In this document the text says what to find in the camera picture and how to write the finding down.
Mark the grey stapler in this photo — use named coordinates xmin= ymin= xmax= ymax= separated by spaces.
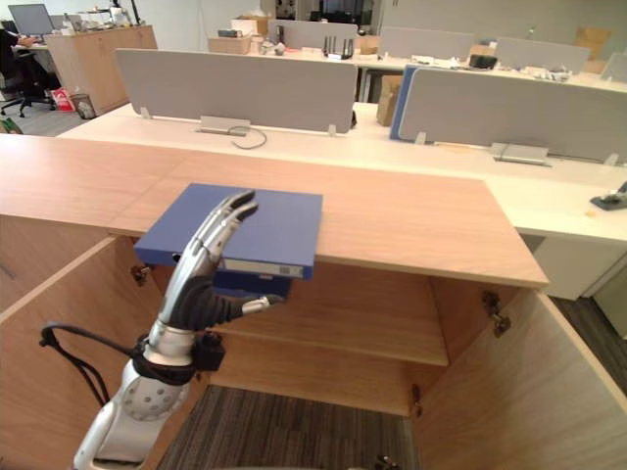
xmin=589 ymin=180 xmax=627 ymax=212

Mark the computer monitor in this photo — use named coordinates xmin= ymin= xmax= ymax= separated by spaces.
xmin=9 ymin=3 xmax=56 ymax=37

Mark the small cardboard box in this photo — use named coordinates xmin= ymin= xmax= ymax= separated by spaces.
xmin=354 ymin=34 xmax=381 ymax=56

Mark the grey desk cable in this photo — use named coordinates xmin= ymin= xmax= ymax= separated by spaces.
xmin=228 ymin=125 xmax=268 ymax=151

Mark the beige storage box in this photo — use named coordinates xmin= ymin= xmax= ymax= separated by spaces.
xmin=207 ymin=35 xmax=253 ymax=55

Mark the black office chair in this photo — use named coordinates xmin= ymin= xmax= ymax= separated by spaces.
xmin=0 ymin=48 xmax=58 ymax=118

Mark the red paper bag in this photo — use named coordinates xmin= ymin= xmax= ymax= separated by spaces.
xmin=49 ymin=87 xmax=74 ymax=114

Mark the wooden cabinet shelf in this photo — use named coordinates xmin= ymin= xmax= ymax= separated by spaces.
xmin=210 ymin=312 xmax=450 ymax=367

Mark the large cardboard box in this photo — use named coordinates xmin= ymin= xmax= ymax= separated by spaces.
xmin=572 ymin=25 xmax=613 ymax=75

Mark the blue board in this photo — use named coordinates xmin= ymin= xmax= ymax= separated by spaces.
xmin=389 ymin=64 xmax=417 ymax=142

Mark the person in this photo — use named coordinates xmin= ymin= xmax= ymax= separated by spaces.
xmin=0 ymin=27 xmax=39 ymax=97

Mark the wooden cabinet door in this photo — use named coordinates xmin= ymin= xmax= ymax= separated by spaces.
xmin=0 ymin=234 xmax=210 ymax=470
xmin=410 ymin=288 xmax=627 ymax=470

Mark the wooden low cabinet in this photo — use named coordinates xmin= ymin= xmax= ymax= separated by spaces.
xmin=45 ymin=24 xmax=159 ymax=117

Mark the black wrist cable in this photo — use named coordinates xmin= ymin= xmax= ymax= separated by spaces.
xmin=40 ymin=321 xmax=143 ymax=407

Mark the grey desk partition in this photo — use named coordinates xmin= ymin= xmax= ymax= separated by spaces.
xmin=266 ymin=19 xmax=360 ymax=51
xmin=494 ymin=36 xmax=592 ymax=75
xmin=114 ymin=47 xmax=360 ymax=135
xmin=398 ymin=66 xmax=627 ymax=165
xmin=378 ymin=25 xmax=476 ymax=62

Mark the brown cardboard box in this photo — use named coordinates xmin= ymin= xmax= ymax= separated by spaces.
xmin=375 ymin=73 xmax=405 ymax=126

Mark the white box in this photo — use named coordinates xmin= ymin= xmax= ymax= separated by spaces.
xmin=230 ymin=18 xmax=270 ymax=38

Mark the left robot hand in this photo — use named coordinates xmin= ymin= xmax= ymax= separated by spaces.
xmin=156 ymin=190 xmax=287 ymax=335

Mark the grey cable tray cover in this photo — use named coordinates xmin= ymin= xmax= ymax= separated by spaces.
xmin=490 ymin=141 xmax=553 ymax=168
xmin=196 ymin=115 xmax=253 ymax=136

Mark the blue folder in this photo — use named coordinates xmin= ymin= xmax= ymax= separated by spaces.
xmin=133 ymin=183 xmax=324 ymax=301

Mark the wooden office cabinet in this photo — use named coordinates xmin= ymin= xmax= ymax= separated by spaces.
xmin=0 ymin=132 xmax=551 ymax=418

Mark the black router with antennas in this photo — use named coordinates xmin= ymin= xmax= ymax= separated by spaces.
xmin=321 ymin=34 xmax=357 ymax=62

